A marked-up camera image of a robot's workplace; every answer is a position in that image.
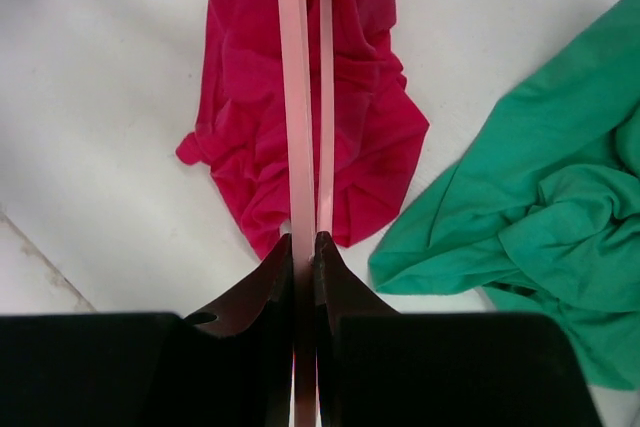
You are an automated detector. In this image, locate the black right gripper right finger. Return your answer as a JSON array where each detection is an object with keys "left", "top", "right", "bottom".
[{"left": 313, "top": 231, "right": 397, "bottom": 426}]

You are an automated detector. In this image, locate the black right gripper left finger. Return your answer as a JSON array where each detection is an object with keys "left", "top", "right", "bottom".
[{"left": 185, "top": 234, "right": 293, "bottom": 426}]

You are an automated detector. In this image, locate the pink red t shirt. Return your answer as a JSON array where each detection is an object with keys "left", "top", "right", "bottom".
[{"left": 174, "top": 0, "right": 431, "bottom": 261}]

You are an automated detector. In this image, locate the pink plastic hanger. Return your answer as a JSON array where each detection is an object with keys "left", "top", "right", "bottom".
[{"left": 278, "top": 0, "right": 318, "bottom": 426}]

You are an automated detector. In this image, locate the green tank top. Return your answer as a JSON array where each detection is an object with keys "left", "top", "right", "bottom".
[{"left": 369, "top": 0, "right": 639, "bottom": 390}]

